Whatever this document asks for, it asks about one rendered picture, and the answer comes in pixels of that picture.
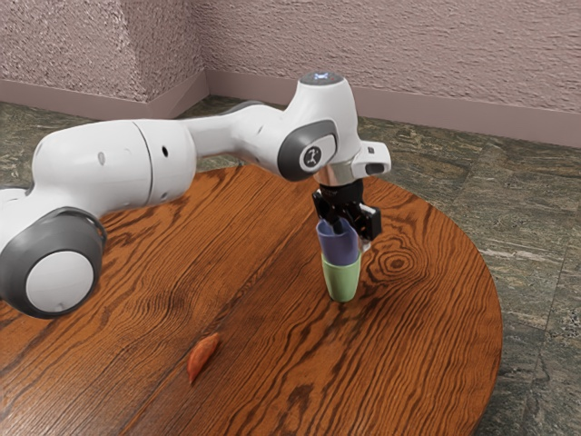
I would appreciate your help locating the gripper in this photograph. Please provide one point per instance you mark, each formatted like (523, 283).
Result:
(341, 193)

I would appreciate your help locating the purple cup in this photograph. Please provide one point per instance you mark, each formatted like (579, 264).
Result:
(338, 249)

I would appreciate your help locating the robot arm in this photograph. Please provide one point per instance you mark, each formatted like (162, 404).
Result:
(113, 163)

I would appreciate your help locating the green cup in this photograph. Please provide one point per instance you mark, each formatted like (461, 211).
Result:
(341, 281)

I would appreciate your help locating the orange tapered lump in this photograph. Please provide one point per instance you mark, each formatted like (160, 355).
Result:
(202, 354)

